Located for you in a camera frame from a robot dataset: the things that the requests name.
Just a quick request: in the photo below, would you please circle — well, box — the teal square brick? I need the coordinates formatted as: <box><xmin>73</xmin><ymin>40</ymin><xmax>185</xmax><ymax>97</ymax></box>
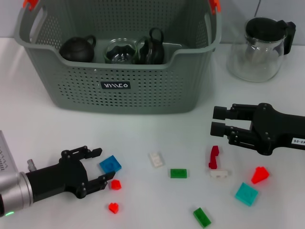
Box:
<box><xmin>234</xmin><ymin>182</ymin><xmax>259</xmax><ymax>207</ymax></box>

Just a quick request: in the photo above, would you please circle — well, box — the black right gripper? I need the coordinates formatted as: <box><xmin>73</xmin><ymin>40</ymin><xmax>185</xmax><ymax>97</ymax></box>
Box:
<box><xmin>210</xmin><ymin>103</ymin><xmax>305</xmax><ymax>156</ymax></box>

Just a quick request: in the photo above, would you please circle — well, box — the glass teacup black sleeve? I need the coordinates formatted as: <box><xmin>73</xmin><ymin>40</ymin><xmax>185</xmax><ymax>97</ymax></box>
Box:
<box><xmin>135</xmin><ymin>27</ymin><xmax>165</xmax><ymax>65</ymax></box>
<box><xmin>104</xmin><ymin>39</ymin><xmax>139</xmax><ymax>64</ymax></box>

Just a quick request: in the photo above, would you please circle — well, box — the glass pitcher black lid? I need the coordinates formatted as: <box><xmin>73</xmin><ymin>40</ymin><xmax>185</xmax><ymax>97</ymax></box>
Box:
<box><xmin>225</xmin><ymin>16</ymin><xmax>297</xmax><ymax>83</ymax></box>

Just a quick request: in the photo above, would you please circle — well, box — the dark red curved brick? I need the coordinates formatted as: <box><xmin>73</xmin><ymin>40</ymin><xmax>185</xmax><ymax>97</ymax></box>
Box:
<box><xmin>208</xmin><ymin>145</ymin><xmax>220</xmax><ymax>169</ymax></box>

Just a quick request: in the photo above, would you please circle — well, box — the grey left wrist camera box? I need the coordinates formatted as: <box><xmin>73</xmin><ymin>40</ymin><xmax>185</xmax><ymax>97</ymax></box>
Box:
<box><xmin>0</xmin><ymin>130</ymin><xmax>19</xmax><ymax>173</ymax></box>

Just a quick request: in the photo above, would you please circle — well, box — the grey perforated plastic storage bin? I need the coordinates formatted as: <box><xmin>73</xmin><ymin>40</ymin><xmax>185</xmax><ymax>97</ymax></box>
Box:
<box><xmin>13</xmin><ymin>0</ymin><xmax>223</xmax><ymax>115</ymax></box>

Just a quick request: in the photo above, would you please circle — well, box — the white notched brick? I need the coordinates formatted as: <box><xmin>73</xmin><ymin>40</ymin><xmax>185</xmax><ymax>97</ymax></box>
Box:
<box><xmin>209</xmin><ymin>168</ymin><xmax>232</xmax><ymax>182</ymax></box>

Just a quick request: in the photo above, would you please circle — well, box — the flat green plate brick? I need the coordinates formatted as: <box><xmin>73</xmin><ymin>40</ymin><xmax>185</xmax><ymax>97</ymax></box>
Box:
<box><xmin>193</xmin><ymin>207</ymin><xmax>212</xmax><ymax>228</ymax></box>

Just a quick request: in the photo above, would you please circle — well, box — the blue square brick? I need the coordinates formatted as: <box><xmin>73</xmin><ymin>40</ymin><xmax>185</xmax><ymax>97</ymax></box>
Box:
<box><xmin>99</xmin><ymin>155</ymin><xmax>122</xmax><ymax>177</ymax></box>

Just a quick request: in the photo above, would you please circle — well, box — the black clay teapot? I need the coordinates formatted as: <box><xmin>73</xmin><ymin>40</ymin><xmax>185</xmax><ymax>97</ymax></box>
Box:
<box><xmin>59</xmin><ymin>34</ymin><xmax>97</xmax><ymax>63</ymax></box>

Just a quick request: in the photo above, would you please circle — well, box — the green two-stud brick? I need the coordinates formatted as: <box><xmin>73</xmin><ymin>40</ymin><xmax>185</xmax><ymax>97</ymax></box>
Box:
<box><xmin>170</xmin><ymin>168</ymin><xmax>188</xmax><ymax>179</ymax></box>

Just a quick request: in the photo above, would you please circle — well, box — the white two-stud brick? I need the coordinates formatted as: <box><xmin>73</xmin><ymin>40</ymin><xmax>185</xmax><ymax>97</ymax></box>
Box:
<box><xmin>149</xmin><ymin>152</ymin><xmax>165</xmax><ymax>169</ymax></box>

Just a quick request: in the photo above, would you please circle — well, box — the orange-red slope brick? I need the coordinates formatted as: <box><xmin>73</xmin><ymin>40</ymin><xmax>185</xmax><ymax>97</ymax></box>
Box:
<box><xmin>251</xmin><ymin>166</ymin><xmax>270</xmax><ymax>184</ymax></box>

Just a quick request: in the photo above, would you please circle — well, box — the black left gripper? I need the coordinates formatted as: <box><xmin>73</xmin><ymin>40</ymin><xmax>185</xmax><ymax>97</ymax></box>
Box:
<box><xmin>25</xmin><ymin>145</ymin><xmax>117</xmax><ymax>203</ymax></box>

